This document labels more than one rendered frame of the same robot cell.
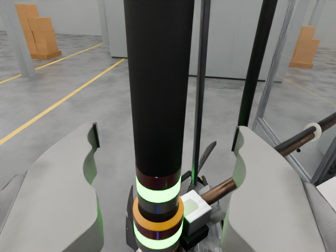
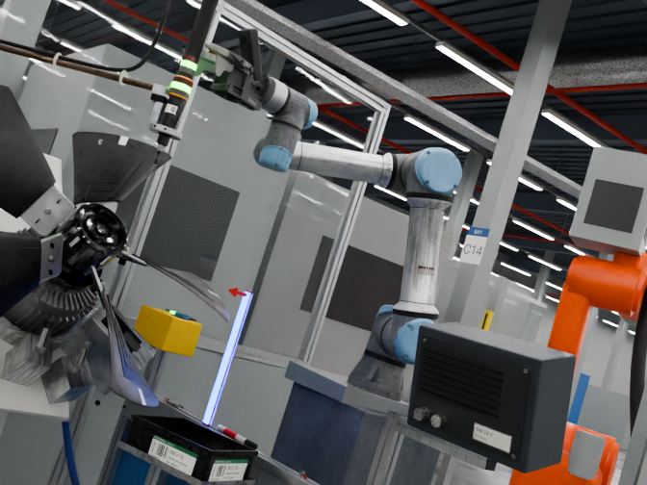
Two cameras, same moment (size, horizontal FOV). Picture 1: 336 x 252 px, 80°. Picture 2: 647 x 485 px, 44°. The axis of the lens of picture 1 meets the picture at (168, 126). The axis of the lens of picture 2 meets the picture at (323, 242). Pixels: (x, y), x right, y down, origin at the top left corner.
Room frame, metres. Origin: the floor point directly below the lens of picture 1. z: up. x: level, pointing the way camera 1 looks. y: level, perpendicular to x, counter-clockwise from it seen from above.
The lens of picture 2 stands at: (0.96, 1.51, 1.19)
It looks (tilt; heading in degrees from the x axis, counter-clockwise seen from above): 5 degrees up; 228
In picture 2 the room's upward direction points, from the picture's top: 18 degrees clockwise
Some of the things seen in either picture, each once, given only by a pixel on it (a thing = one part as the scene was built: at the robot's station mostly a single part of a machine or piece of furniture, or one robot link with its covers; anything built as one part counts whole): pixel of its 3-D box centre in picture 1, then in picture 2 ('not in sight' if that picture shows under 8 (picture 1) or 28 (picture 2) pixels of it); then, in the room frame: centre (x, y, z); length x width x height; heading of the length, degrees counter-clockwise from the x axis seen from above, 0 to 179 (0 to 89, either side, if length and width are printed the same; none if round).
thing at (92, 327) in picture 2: not in sight; (107, 347); (0.06, -0.02, 0.98); 0.20 x 0.16 x 0.20; 90
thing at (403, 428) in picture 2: not in sight; (438, 439); (-0.25, 0.64, 1.04); 0.24 x 0.03 x 0.03; 90
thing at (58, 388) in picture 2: not in sight; (66, 378); (0.14, 0.00, 0.91); 0.12 x 0.08 x 0.12; 90
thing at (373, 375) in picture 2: not in sight; (379, 373); (-0.67, 0.10, 1.09); 0.15 x 0.15 x 0.10
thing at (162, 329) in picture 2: not in sight; (166, 332); (-0.25, -0.29, 1.02); 0.16 x 0.10 x 0.11; 90
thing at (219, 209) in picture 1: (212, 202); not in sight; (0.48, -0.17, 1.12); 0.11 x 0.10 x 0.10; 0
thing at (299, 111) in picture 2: not in sight; (293, 109); (-0.20, 0.00, 1.64); 0.11 x 0.08 x 0.09; 0
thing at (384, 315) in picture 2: not in sight; (395, 332); (-0.67, 0.11, 1.20); 0.13 x 0.12 x 0.14; 62
